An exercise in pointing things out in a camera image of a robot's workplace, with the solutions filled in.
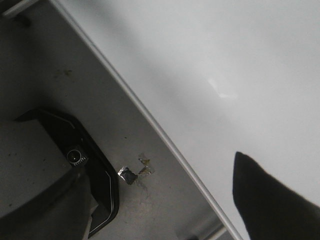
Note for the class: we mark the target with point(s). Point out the white whiteboard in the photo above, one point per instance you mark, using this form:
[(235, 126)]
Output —
[(216, 77)]

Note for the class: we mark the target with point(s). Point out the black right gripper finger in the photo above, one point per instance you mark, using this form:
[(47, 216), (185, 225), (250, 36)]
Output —
[(269, 209)]

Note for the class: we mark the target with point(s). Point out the torn tape piece on floor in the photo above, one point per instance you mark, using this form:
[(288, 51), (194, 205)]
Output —
[(131, 177)]

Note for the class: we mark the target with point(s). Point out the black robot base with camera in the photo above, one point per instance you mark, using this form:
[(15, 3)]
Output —
[(55, 182)]

